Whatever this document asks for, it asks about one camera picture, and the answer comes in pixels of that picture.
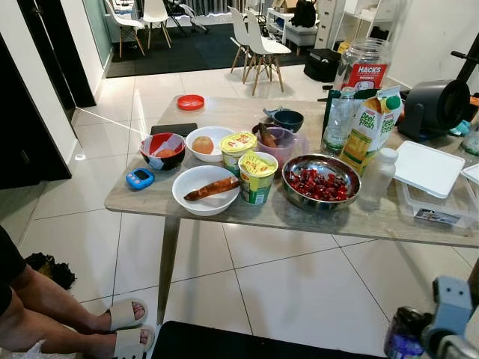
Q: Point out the clear box white lid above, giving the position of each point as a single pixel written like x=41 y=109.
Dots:
x=428 y=168
x=472 y=176

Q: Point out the white-capped clear bottle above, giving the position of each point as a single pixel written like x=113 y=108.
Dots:
x=380 y=178

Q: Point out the steel bowl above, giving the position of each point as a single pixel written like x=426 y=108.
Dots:
x=322 y=205

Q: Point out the red fruit pieces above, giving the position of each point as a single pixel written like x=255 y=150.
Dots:
x=318 y=185

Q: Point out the green yellow juice carton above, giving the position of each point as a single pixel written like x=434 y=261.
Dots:
x=372 y=127

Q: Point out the black round fan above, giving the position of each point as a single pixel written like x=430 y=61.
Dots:
x=438 y=108

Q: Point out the clear water bottle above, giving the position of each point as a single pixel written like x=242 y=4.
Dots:
x=337 y=123

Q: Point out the yellow-lidded noodle cup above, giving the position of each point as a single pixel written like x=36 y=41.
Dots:
x=257 y=178
x=238 y=143

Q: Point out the pink plastic jug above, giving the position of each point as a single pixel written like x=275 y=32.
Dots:
x=284 y=146

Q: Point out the dark blue bowl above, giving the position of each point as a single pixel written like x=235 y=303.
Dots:
x=289 y=121

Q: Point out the brown sweet potato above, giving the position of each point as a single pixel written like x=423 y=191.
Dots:
x=212 y=188

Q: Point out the wide white bowl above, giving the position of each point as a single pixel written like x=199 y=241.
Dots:
x=196 y=206

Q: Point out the light wooden table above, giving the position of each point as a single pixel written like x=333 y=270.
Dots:
x=169 y=262

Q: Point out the clear Hacks candy jar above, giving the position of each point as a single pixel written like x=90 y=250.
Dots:
x=364 y=63

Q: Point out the small white bowl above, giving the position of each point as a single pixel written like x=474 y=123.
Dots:
x=223 y=146

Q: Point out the round tan fruit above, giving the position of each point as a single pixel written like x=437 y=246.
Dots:
x=203 y=144

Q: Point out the white slide sandal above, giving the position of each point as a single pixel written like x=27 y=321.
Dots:
x=129 y=344
x=123 y=314

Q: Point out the black and red bowl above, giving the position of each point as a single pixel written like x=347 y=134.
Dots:
x=162 y=153

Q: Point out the blue digital timer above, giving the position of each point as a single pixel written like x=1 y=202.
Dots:
x=140 y=178

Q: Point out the black rectangular pad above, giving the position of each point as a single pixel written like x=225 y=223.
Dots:
x=174 y=129

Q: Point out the white chair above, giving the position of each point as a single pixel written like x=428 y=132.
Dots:
x=266 y=46
x=123 y=22
x=239 y=26
x=156 y=11

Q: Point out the black furry bundle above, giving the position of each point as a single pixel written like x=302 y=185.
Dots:
x=49 y=271

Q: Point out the person in black shorts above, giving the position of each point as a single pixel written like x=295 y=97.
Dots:
x=37 y=307

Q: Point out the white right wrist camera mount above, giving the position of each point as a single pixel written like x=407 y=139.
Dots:
x=453 y=303

